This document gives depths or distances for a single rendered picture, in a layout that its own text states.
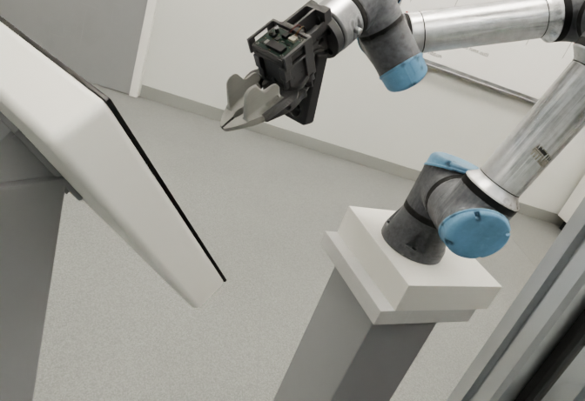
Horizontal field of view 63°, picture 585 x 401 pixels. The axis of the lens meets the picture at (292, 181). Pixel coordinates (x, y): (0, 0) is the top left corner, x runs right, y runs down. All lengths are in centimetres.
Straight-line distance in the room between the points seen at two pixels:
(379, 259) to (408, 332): 22
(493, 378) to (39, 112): 37
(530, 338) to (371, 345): 82
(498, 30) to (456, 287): 53
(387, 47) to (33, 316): 62
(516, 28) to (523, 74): 326
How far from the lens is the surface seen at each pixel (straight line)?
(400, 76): 79
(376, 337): 115
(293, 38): 64
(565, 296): 36
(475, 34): 95
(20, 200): 59
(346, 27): 71
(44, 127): 35
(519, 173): 92
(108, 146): 36
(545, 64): 428
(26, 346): 75
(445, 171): 102
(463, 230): 91
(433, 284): 105
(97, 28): 389
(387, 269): 105
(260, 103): 64
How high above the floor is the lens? 132
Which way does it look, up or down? 24 degrees down
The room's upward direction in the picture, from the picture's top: 21 degrees clockwise
